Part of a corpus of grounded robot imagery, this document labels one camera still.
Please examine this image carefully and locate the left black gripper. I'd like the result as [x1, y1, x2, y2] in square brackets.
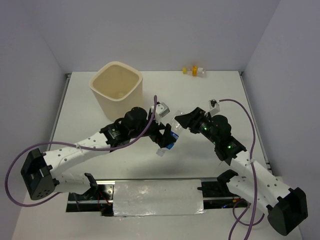
[129, 111, 176, 147]

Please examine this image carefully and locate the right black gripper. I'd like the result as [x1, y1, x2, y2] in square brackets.
[174, 106, 219, 145]

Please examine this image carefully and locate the blue label plastic bottle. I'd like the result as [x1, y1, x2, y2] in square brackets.
[156, 110, 185, 157]

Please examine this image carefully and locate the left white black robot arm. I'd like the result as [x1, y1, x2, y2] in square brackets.
[20, 103, 176, 201]

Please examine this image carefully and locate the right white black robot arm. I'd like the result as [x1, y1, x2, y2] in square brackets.
[175, 107, 308, 236]

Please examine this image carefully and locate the cream plastic bin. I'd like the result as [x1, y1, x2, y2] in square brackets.
[89, 61, 144, 121]

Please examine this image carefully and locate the yellow label plastic bottle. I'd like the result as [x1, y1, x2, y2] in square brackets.
[182, 65, 206, 78]

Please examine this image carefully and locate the silver foil sheet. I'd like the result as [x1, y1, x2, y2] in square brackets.
[113, 179, 205, 217]

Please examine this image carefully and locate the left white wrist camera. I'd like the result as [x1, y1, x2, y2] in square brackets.
[150, 102, 170, 125]

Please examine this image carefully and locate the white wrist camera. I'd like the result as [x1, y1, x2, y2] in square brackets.
[207, 99, 220, 116]
[150, 102, 170, 125]

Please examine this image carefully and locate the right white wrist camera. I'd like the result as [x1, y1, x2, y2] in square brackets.
[207, 99, 220, 116]

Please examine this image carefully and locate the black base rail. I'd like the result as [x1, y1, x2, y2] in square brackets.
[66, 178, 240, 217]

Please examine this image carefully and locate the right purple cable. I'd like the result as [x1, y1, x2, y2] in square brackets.
[216, 99, 266, 240]

